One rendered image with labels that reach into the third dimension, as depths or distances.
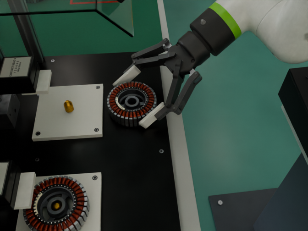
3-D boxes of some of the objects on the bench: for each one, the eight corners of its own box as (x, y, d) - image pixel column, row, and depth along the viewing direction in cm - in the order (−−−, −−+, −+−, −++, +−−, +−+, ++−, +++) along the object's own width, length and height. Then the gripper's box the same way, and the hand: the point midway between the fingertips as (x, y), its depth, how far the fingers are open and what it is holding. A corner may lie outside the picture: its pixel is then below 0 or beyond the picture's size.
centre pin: (74, 105, 77) (71, 98, 75) (73, 112, 76) (71, 104, 74) (65, 106, 77) (63, 98, 75) (64, 112, 76) (62, 105, 73)
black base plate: (157, 56, 92) (157, 50, 90) (192, 329, 53) (193, 327, 51) (-16, 65, 90) (-20, 59, 88) (-114, 358, 51) (-124, 357, 49)
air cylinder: (20, 103, 79) (13, 87, 75) (15, 129, 74) (6, 113, 70) (-1, 104, 79) (-10, 88, 74) (-9, 130, 74) (-19, 115, 70)
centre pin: (65, 205, 62) (62, 199, 60) (64, 215, 61) (61, 210, 59) (54, 206, 62) (51, 200, 60) (53, 216, 61) (50, 211, 59)
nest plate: (103, 86, 82) (102, 83, 81) (102, 137, 73) (101, 134, 72) (41, 90, 81) (40, 86, 80) (33, 141, 72) (31, 138, 71)
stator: (93, 183, 65) (90, 173, 62) (86, 241, 58) (82, 234, 55) (35, 183, 65) (30, 174, 62) (21, 242, 58) (14, 234, 55)
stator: (141, 84, 83) (141, 74, 80) (165, 115, 77) (166, 105, 74) (100, 101, 79) (98, 91, 76) (121, 135, 73) (120, 125, 70)
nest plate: (101, 174, 67) (101, 172, 66) (100, 251, 58) (99, 249, 57) (26, 180, 67) (24, 177, 66) (13, 259, 57) (10, 256, 56)
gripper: (239, 84, 70) (162, 149, 73) (177, 22, 84) (113, 79, 86) (231, 68, 64) (146, 140, 67) (165, 3, 77) (97, 66, 80)
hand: (132, 101), depth 77 cm, fingers open, 12 cm apart
